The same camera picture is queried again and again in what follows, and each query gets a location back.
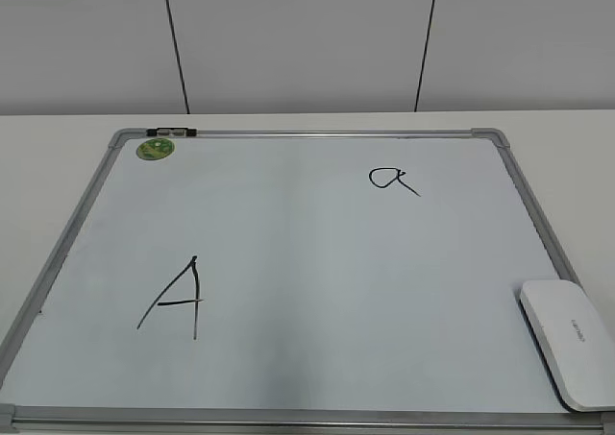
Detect whiteboard with grey frame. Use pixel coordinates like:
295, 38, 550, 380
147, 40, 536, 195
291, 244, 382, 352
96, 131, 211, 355
1, 129, 614, 434

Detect black and silver hanging clip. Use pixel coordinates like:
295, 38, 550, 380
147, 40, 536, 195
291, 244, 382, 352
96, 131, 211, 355
146, 128, 198, 137

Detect white rectangular board eraser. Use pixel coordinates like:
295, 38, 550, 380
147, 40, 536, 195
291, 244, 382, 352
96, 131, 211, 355
520, 279, 614, 412

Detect green round magnet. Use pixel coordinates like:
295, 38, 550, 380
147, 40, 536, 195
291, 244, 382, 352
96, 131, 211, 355
135, 138, 175, 161

